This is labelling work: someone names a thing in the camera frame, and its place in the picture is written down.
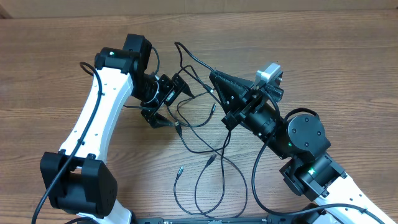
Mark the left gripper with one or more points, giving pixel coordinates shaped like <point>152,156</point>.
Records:
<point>150,112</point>

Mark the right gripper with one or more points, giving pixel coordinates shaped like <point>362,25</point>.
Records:
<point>229,85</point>

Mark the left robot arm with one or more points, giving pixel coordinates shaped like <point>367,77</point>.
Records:
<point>76,178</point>

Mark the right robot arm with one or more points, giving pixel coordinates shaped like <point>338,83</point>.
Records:
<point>299,136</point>

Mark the cardboard wall panel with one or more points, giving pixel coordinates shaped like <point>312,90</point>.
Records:
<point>17,9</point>

